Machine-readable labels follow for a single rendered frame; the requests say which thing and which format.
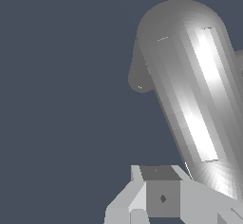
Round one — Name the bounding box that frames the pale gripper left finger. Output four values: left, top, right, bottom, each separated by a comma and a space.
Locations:
103, 164, 183, 224

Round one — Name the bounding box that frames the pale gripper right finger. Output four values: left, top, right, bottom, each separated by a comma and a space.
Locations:
172, 165, 243, 224

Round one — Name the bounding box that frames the grey metal faucet spout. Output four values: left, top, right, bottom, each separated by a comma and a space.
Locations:
136, 0, 243, 201

